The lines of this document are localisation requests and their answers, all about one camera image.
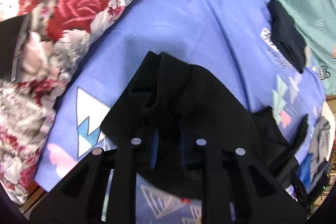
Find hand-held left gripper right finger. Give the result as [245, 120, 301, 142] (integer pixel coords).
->
[180, 128, 308, 224]

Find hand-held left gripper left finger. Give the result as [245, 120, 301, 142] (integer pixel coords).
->
[29, 128, 158, 224]

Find black smiley t-shirt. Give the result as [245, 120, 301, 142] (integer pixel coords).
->
[100, 51, 311, 199]

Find blue cloth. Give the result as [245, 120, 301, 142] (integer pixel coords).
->
[298, 156, 316, 183]

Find purple printed bedsheet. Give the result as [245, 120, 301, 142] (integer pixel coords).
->
[34, 0, 329, 224]

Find grey garment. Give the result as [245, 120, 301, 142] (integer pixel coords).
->
[307, 116, 333, 170]

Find white textured pillow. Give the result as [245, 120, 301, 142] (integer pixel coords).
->
[324, 101, 336, 135]

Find dark folded garment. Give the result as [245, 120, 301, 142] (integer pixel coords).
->
[266, 0, 308, 74]

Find red floral quilt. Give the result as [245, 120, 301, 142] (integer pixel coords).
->
[0, 0, 200, 206]

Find black rectangular object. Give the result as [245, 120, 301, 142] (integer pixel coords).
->
[0, 15, 31, 81]

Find wooden bed frame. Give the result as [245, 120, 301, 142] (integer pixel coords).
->
[18, 184, 51, 214]

